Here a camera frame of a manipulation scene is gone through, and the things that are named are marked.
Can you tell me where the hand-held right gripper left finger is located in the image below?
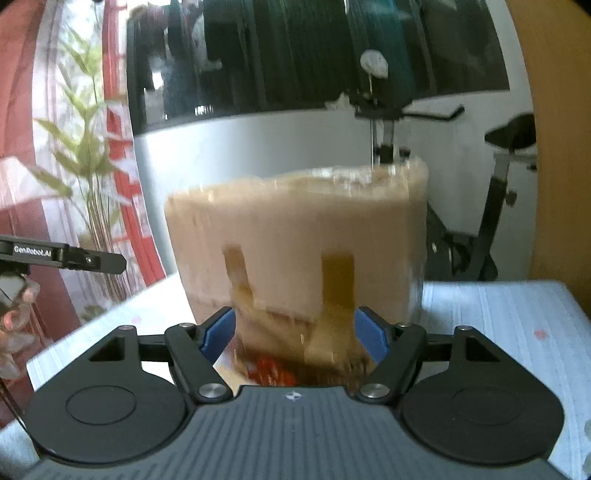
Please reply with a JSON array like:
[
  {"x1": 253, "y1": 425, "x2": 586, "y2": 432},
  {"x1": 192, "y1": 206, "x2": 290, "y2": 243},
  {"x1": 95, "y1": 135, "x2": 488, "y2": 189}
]
[{"x1": 87, "y1": 306, "x2": 234, "y2": 405}]

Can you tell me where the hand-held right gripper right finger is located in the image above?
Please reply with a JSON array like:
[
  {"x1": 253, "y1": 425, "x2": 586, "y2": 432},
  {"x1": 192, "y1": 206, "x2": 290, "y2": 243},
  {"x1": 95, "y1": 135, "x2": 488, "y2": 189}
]
[{"x1": 355, "y1": 305, "x2": 502, "y2": 407}]

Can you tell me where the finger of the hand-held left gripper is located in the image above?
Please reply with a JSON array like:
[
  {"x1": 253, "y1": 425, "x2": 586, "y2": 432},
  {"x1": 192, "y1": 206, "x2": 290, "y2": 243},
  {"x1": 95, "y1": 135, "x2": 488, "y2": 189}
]
[{"x1": 60, "y1": 246, "x2": 128, "y2": 276}]

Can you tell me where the cardboard box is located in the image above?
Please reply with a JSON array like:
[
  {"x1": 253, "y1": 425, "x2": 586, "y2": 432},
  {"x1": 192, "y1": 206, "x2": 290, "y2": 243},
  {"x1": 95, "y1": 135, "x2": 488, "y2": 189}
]
[{"x1": 165, "y1": 157, "x2": 430, "y2": 387}]

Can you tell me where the white red snack packet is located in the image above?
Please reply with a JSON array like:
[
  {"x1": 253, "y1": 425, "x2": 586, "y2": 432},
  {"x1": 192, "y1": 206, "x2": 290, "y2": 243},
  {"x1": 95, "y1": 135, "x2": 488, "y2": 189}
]
[{"x1": 213, "y1": 348, "x2": 299, "y2": 398}]

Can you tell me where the person's left hand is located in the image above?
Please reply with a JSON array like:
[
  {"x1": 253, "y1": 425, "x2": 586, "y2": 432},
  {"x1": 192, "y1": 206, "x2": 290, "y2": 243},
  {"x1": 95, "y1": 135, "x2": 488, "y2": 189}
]
[{"x1": 0, "y1": 273, "x2": 42, "y2": 378}]

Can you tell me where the bamboo print curtain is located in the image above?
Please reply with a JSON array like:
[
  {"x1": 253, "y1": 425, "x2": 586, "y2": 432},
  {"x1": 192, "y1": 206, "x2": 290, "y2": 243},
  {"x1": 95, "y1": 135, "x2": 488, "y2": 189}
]
[{"x1": 0, "y1": 0, "x2": 168, "y2": 343}]

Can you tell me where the blue checked tablecloth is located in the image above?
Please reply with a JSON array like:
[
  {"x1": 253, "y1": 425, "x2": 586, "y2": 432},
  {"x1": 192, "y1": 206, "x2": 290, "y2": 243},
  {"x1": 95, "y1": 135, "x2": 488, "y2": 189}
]
[{"x1": 0, "y1": 272, "x2": 591, "y2": 480}]

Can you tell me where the clear plastic bag liner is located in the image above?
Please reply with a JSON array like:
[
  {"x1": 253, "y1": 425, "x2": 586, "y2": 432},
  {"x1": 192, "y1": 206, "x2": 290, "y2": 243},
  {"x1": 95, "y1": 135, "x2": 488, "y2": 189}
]
[{"x1": 165, "y1": 157, "x2": 430, "y2": 324}]

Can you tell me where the black exercise bike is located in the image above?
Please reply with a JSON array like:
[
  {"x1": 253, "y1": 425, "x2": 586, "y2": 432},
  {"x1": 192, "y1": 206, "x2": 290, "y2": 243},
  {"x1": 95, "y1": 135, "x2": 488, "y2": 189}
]
[{"x1": 348, "y1": 90, "x2": 539, "y2": 282}]

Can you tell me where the white crumpled cloth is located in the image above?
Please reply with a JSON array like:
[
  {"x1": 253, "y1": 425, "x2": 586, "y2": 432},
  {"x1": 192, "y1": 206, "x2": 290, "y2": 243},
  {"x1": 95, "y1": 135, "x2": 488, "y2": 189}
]
[{"x1": 325, "y1": 92, "x2": 356, "y2": 112}]

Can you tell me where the wooden panel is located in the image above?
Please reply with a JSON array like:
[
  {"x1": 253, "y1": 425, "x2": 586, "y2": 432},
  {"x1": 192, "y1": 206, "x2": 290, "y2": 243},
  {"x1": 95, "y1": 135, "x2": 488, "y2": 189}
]
[{"x1": 505, "y1": 0, "x2": 591, "y2": 324}]

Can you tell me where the white plastic bag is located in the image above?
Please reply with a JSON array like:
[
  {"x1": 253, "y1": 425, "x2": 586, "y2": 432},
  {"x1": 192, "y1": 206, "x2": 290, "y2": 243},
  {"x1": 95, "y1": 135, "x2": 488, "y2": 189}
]
[{"x1": 359, "y1": 49, "x2": 390, "y2": 79}]

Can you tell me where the dark window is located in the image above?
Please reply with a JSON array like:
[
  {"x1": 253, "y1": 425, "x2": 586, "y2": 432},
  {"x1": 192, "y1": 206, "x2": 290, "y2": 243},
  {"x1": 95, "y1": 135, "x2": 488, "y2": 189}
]
[{"x1": 126, "y1": 0, "x2": 511, "y2": 137}]

